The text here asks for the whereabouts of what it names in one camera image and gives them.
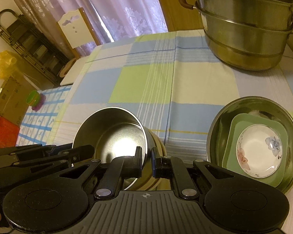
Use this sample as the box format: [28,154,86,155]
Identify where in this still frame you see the cream ribbed bowl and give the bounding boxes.
[131,130,167,191]

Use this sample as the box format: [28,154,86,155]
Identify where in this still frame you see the small steel bowl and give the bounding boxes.
[73,107,156,191]

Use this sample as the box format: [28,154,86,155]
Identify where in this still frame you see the green rectangular plate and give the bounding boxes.
[222,113,288,187]

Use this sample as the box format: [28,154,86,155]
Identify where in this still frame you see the small floral white dish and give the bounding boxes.
[236,124,283,179]

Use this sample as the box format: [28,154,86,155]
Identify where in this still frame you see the orange plastic bag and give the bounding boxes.
[0,116,19,148]

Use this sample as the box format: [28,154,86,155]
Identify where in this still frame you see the blue white patterned cloth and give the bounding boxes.
[16,85,72,146]

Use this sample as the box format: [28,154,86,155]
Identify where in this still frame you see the brown cardboard box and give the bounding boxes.
[0,77,36,126]

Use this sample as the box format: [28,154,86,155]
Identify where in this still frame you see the green purple stacked cups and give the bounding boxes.
[26,90,46,112]

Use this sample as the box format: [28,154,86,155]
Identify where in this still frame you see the checkered tablecloth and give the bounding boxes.
[46,30,293,234]

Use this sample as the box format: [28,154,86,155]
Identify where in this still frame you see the large steel basin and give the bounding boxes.
[207,96,293,193]

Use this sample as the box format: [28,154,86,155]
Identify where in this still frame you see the yellow plastic bag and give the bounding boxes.
[0,50,17,80]

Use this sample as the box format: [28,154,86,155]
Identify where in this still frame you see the black folded metal rack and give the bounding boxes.
[0,9,69,86]

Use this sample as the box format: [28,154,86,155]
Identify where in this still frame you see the white wooden chair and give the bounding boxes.
[57,7,102,78]

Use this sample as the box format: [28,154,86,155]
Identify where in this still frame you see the purple lace curtain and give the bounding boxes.
[14,0,168,58]

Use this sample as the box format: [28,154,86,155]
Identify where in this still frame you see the stacked steel steamer pot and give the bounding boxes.
[179,0,293,71]

